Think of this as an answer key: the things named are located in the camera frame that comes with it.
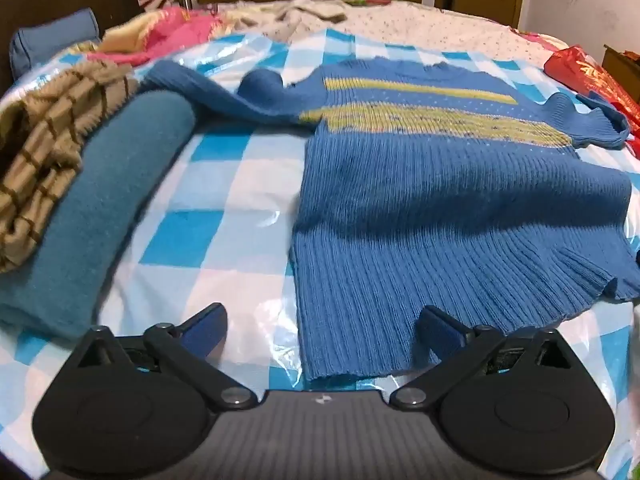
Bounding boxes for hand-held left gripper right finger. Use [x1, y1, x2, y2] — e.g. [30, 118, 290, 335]
[389, 305, 571, 410]

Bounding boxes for blue white checkered plastic sheet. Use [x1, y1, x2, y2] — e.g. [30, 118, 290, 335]
[0, 27, 640, 480]

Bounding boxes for blue knitted sweater yellow stripes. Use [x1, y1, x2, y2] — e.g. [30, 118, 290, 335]
[142, 57, 640, 383]

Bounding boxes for white dotted bedsheet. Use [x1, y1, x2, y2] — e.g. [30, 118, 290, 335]
[345, 0, 566, 61]

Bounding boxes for blue pillow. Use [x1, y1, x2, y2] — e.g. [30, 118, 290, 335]
[10, 8, 101, 78]

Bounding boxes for red plastic bag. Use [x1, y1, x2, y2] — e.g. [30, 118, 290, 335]
[544, 45, 640, 156]

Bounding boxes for beige brown striped sweater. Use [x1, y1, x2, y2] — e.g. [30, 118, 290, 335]
[0, 60, 140, 273]

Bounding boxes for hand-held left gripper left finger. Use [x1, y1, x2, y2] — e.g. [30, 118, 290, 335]
[75, 303, 259, 410]

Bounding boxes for teal folded sweater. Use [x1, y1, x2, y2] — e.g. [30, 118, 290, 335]
[0, 89, 197, 339]

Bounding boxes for beige crumpled cloth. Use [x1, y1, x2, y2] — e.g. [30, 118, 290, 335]
[235, 0, 351, 41]

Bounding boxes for wooden nightstand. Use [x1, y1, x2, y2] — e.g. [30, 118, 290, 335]
[601, 44, 640, 106]

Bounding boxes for pink and yellow clothes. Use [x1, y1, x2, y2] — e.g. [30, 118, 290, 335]
[82, 7, 236, 68]

